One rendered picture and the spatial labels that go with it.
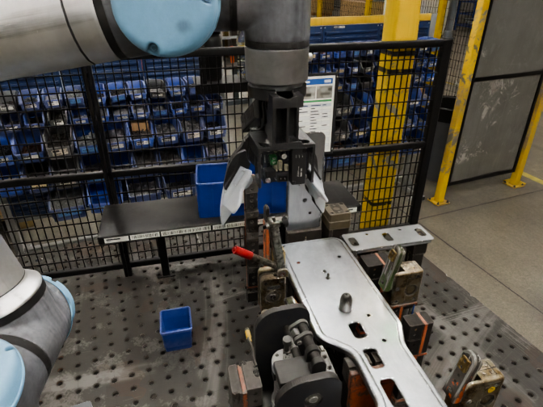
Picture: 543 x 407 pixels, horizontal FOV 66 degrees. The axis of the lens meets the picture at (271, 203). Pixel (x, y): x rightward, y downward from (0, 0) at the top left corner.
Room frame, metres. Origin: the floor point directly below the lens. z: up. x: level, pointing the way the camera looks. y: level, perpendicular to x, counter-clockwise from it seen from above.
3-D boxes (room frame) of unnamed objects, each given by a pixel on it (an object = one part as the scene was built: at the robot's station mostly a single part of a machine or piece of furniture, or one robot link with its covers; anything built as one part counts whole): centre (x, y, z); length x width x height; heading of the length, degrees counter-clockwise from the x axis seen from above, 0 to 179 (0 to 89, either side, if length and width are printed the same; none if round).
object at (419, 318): (0.79, -0.37, 0.84); 0.11 x 0.08 x 0.29; 104
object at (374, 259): (1.06, -0.32, 0.84); 0.11 x 0.10 x 0.28; 104
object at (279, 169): (0.51, -0.01, 1.58); 0.09 x 0.08 x 0.12; 14
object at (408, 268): (0.93, -0.37, 0.87); 0.12 x 0.09 x 0.35; 104
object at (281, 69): (0.52, -0.01, 1.66); 0.08 x 0.08 x 0.05
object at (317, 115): (1.50, -0.13, 1.30); 0.23 x 0.02 x 0.31; 104
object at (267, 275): (0.90, 0.00, 0.88); 0.07 x 0.06 x 0.35; 104
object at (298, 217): (1.20, -0.11, 1.17); 0.12 x 0.01 x 0.34; 104
